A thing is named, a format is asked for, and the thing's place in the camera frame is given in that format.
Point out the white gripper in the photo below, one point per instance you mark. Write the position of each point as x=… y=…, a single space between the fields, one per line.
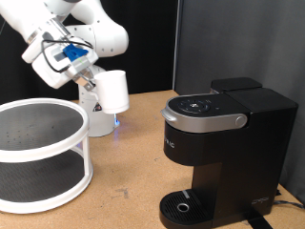
x=52 y=74

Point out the black Keurig coffee machine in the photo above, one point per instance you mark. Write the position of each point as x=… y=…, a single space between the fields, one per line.
x=248 y=159

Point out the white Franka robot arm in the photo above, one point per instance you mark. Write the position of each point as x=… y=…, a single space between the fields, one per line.
x=101 y=35

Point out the black curtain backdrop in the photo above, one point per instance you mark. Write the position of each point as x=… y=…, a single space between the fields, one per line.
x=149 y=47

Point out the white two-tier turntable shelf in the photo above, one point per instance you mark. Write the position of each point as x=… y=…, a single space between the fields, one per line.
x=38 y=178

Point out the water tank with black lid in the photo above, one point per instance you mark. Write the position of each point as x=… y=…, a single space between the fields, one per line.
x=235 y=84

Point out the grey partition panel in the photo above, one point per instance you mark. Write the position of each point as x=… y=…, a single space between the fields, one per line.
x=254 y=38

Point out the black tape strip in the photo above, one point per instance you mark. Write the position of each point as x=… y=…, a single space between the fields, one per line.
x=259 y=222

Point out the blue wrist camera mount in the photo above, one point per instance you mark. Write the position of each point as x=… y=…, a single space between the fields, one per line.
x=74 y=52

